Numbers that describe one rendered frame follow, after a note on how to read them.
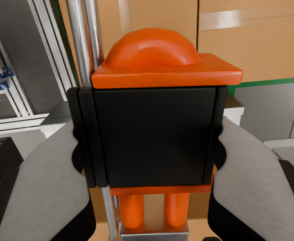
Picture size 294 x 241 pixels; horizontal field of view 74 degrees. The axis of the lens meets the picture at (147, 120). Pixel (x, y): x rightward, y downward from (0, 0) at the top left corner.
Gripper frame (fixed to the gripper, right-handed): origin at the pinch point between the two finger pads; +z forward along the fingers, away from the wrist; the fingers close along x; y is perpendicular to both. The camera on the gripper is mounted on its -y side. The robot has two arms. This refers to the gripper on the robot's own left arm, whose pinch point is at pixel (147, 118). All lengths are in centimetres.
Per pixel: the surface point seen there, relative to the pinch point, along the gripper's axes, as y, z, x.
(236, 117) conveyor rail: 27, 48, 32
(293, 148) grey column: 86, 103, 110
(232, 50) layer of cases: 5, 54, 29
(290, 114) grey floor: 59, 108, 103
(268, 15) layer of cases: -5, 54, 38
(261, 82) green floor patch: 35, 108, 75
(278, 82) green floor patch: 35, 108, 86
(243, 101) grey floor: 47, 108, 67
